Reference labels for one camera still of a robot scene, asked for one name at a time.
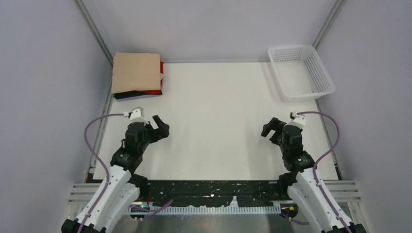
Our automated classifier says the beige t shirt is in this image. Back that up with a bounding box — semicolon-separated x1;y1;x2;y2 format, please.
111;52;162;94

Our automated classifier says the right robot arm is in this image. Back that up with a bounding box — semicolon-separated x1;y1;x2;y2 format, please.
261;116;366;233

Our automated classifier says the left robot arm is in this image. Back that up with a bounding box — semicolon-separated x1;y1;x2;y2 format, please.
61;113;170;233

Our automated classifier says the red folded t shirt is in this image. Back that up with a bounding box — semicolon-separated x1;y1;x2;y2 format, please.
132;61;164;96

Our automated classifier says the white plastic basket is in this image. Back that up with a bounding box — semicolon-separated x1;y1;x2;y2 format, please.
268;45;336;101

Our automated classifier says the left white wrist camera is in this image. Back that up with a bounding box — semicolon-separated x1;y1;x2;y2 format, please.
123;106;149;125

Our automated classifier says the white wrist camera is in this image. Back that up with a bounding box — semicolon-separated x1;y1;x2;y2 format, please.
123;106;149;125
286;112;306;129

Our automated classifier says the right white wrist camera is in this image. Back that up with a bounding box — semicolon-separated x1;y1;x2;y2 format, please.
286;112;306;129

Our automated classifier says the aluminium frame rail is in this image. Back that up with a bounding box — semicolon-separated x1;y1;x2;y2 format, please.
68;180;361;205

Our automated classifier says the white slotted cable duct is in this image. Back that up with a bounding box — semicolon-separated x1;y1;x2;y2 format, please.
127;204;282;216

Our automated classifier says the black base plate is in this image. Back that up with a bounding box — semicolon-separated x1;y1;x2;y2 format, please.
137;180;291;207

